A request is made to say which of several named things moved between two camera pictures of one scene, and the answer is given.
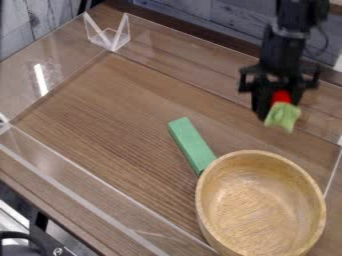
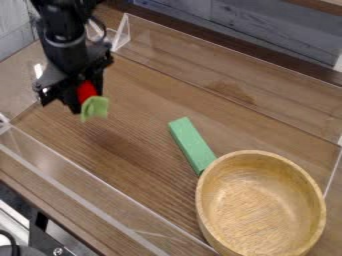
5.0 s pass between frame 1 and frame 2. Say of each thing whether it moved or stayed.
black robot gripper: moved
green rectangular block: stayed
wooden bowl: stayed
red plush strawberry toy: moved
